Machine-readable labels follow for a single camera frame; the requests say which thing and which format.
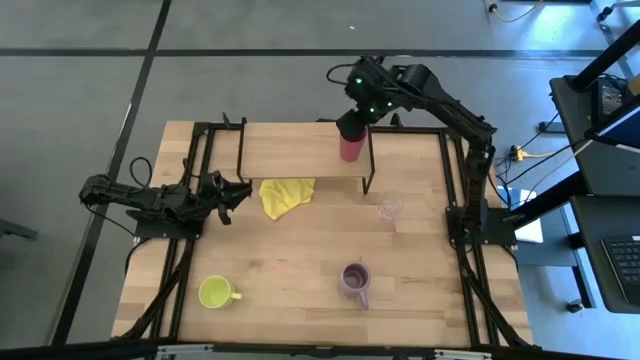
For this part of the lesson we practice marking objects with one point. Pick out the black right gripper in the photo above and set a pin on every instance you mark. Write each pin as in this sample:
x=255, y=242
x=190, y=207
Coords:
x=367, y=95

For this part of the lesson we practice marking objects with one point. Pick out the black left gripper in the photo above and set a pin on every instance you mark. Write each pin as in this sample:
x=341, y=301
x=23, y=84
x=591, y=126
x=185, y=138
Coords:
x=217, y=192

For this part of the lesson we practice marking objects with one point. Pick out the pink plastic cup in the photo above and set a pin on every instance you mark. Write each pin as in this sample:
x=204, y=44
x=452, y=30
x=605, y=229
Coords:
x=351, y=150

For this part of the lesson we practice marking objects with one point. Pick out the yellow-green mug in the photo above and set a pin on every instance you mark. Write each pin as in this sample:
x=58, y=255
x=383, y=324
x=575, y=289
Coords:
x=215, y=291

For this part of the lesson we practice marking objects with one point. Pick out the clear glass cup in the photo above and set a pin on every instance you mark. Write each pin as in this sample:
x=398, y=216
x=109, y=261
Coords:
x=390, y=207

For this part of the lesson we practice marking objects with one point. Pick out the purple mug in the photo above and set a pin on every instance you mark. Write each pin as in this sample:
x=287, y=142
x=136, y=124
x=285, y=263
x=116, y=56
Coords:
x=356, y=280

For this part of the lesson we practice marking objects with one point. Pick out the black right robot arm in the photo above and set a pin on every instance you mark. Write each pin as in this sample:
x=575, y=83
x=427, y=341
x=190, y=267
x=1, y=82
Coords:
x=460, y=120

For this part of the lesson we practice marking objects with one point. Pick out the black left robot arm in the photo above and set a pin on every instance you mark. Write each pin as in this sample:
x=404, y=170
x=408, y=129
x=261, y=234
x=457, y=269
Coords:
x=150, y=197

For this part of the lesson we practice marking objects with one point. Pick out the wooden shelf with black legs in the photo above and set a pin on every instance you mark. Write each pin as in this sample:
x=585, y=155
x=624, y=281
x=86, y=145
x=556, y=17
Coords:
x=295, y=150

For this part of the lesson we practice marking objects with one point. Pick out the yellow cloth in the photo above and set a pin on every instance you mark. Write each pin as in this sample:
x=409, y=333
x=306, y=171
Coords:
x=284, y=196

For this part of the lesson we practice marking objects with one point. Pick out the yellow power plug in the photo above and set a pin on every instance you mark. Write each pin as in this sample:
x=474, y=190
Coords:
x=520, y=153

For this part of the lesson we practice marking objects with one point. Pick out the black bar with silver brackets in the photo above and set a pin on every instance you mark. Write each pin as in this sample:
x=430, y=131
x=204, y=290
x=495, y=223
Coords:
x=320, y=351

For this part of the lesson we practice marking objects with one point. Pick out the dark furniture leg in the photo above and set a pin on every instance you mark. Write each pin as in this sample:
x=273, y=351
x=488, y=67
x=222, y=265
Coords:
x=17, y=230

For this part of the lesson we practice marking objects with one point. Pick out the black device on desk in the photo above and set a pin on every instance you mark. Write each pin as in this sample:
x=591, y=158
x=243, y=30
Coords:
x=607, y=97

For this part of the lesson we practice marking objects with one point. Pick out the black diagonal pole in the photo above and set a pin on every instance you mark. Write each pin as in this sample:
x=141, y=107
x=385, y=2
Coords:
x=605, y=60

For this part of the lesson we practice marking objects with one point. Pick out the black desk with keyboard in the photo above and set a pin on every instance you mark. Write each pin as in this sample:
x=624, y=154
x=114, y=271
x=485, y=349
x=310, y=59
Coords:
x=595, y=225

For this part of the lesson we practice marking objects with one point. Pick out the black caster wheel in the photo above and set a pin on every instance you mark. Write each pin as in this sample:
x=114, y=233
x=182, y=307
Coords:
x=575, y=306

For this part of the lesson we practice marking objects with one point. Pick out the black keyboard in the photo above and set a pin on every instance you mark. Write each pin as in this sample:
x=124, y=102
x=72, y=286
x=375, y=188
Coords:
x=625, y=267

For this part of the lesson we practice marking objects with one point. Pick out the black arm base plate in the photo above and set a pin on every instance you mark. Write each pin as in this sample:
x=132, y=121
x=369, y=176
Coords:
x=495, y=227
x=167, y=230

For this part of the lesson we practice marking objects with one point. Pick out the black aluminium table frame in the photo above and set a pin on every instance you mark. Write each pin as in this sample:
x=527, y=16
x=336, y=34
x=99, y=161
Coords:
x=467, y=300

